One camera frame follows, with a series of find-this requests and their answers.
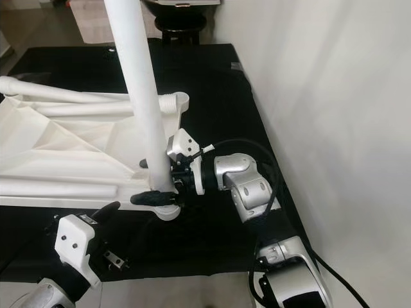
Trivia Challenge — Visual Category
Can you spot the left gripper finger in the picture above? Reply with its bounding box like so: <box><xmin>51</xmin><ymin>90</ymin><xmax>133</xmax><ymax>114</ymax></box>
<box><xmin>90</xmin><ymin>201</ymin><xmax>122</xmax><ymax>225</ymax></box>

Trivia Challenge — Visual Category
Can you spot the pale checkered towel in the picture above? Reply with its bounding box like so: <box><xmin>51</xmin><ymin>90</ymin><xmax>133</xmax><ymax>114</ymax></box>
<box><xmin>69</xmin><ymin>0</ymin><xmax>161</xmax><ymax>46</ymax></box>

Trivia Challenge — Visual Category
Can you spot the white plastic table top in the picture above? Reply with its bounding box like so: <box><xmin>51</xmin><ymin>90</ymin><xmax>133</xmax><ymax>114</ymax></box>
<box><xmin>0</xmin><ymin>90</ymin><xmax>190</xmax><ymax>222</ymax></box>

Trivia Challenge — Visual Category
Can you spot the black round stool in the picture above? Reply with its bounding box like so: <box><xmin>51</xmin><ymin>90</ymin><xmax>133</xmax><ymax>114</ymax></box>
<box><xmin>141</xmin><ymin>0</ymin><xmax>209</xmax><ymax>46</ymax></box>

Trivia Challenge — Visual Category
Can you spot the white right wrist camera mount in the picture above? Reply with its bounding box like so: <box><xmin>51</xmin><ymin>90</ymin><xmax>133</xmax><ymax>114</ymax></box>
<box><xmin>166</xmin><ymin>128</ymin><xmax>206</xmax><ymax>196</ymax></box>

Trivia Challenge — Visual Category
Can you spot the black tablecloth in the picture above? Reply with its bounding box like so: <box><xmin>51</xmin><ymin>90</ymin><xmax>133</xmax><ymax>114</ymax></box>
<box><xmin>0</xmin><ymin>42</ymin><xmax>315</xmax><ymax>283</ymax></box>

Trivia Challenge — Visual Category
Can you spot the white plastic table leg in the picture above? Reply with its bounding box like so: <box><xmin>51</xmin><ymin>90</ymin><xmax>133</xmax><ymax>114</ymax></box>
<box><xmin>103</xmin><ymin>0</ymin><xmax>180</xmax><ymax>219</ymax></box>
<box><xmin>39</xmin><ymin>92</ymin><xmax>190</xmax><ymax>119</ymax></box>
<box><xmin>0</xmin><ymin>76</ymin><xmax>136</xmax><ymax>103</ymax></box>
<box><xmin>0</xmin><ymin>176</ymin><xmax>123</xmax><ymax>200</ymax></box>

